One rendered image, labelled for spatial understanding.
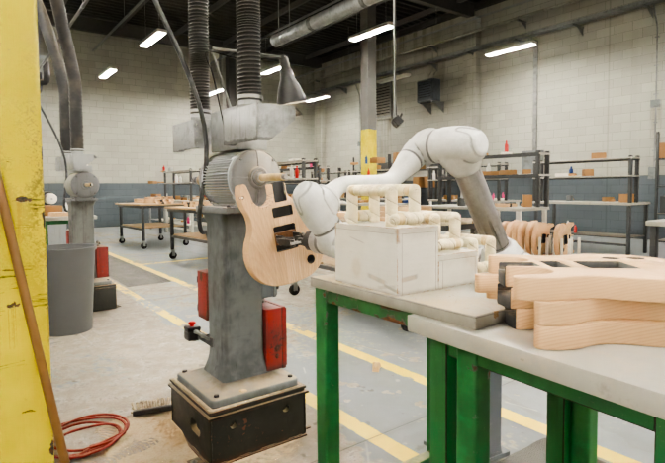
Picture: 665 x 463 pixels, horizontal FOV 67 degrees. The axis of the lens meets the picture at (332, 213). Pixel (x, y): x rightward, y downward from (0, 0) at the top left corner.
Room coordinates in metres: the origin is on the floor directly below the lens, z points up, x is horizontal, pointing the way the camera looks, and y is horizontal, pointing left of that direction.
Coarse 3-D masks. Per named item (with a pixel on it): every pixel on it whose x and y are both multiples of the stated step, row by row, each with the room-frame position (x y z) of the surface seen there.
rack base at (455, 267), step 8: (440, 256) 1.34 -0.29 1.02; (448, 256) 1.35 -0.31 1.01; (456, 256) 1.37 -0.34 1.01; (464, 256) 1.39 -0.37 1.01; (472, 256) 1.41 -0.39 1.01; (440, 264) 1.34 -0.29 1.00; (448, 264) 1.35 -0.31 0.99; (456, 264) 1.37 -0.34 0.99; (464, 264) 1.39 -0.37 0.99; (472, 264) 1.41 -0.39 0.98; (440, 272) 1.34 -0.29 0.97; (448, 272) 1.35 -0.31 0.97; (456, 272) 1.37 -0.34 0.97; (464, 272) 1.39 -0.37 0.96; (472, 272) 1.41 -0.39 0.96; (440, 280) 1.34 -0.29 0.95; (448, 280) 1.35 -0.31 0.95; (456, 280) 1.37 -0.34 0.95; (464, 280) 1.39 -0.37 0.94; (472, 280) 1.41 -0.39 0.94; (440, 288) 1.34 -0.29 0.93
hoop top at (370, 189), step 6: (348, 186) 1.44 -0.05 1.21; (354, 186) 1.41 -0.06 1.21; (360, 186) 1.39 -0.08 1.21; (366, 186) 1.37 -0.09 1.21; (372, 186) 1.35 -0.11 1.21; (378, 186) 1.33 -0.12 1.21; (384, 186) 1.31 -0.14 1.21; (390, 186) 1.29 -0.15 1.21; (354, 192) 1.41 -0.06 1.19; (360, 192) 1.39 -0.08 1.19; (366, 192) 1.36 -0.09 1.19; (372, 192) 1.34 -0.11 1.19; (378, 192) 1.32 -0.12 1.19; (384, 192) 1.30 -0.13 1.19
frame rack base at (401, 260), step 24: (336, 240) 1.46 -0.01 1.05; (360, 240) 1.37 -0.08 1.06; (384, 240) 1.29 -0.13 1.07; (408, 240) 1.27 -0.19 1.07; (432, 240) 1.32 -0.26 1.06; (336, 264) 1.46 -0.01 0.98; (360, 264) 1.37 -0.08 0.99; (384, 264) 1.29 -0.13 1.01; (408, 264) 1.27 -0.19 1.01; (432, 264) 1.32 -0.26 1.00; (384, 288) 1.29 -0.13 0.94; (408, 288) 1.27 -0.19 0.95; (432, 288) 1.32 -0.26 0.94
